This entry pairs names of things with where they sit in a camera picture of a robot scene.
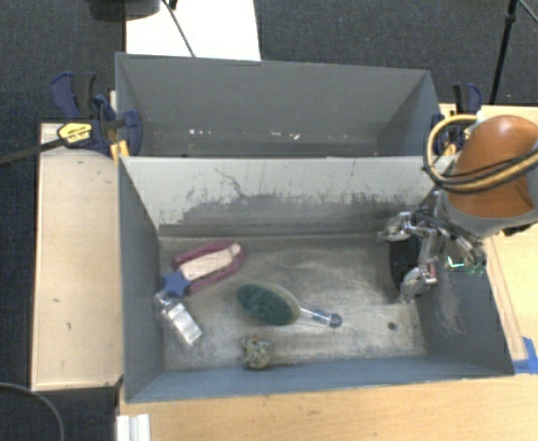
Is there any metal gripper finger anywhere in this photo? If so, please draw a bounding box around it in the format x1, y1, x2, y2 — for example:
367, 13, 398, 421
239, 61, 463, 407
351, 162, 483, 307
376, 210, 418, 243
396, 266, 439, 305

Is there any grey metal bin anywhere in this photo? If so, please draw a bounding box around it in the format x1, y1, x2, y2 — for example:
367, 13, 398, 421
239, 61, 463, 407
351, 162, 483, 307
114, 51, 516, 405

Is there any speckled green-yellow lump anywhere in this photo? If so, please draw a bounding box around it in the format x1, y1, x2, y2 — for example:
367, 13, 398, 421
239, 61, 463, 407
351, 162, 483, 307
240, 334, 275, 371

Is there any blue star-shaped piece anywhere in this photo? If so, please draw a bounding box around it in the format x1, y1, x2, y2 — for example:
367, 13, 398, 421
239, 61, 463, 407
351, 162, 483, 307
162, 270, 193, 299

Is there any clear plastic bottle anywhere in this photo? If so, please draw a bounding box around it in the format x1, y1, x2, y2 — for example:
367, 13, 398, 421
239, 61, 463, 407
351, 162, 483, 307
152, 289, 204, 347

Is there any pale wood flat board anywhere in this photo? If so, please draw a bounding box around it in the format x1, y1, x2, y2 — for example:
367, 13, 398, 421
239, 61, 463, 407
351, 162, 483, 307
29, 121, 126, 392

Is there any green dish brush clear handle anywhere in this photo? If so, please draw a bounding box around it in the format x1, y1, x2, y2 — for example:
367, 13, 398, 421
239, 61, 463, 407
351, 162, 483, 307
236, 282, 344, 330

